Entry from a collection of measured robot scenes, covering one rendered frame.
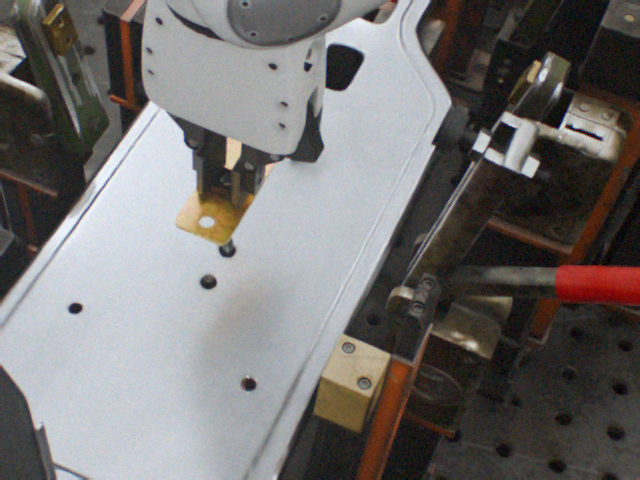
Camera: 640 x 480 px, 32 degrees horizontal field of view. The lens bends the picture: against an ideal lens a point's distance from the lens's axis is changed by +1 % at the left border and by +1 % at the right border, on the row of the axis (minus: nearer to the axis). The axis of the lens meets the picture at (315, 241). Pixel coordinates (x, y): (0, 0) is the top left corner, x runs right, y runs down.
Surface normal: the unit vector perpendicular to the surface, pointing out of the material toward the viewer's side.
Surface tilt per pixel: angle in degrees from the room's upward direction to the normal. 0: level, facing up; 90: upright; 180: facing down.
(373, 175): 0
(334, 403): 90
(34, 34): 90
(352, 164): 0
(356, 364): 0
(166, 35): 89
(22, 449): 90
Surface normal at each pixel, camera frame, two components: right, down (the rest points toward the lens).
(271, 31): 0.12, 0.88
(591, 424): 0.09, -0.56
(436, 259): -0.40, 0.73
